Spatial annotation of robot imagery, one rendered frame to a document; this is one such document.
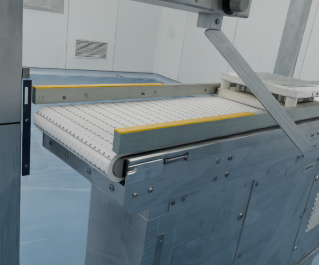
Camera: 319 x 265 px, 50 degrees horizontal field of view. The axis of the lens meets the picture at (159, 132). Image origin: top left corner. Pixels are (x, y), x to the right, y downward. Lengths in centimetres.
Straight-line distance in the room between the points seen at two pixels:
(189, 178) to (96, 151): 19
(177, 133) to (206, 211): 31
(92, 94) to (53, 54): 511
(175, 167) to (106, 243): 30
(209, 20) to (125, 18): 571
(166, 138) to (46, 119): 24
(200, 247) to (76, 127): 45
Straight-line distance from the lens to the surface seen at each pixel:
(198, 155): 61
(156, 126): 51
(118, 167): 50
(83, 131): 58
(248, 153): 76
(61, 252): 168
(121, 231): 74
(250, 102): 99
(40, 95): 70
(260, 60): 472
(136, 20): 636
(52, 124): 64
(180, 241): 79
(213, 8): 50
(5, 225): 81
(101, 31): 608
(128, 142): 48
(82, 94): 74
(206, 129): 60
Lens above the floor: 103
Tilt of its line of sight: 18 degrees down
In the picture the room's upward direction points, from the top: 8 degrees clockwise
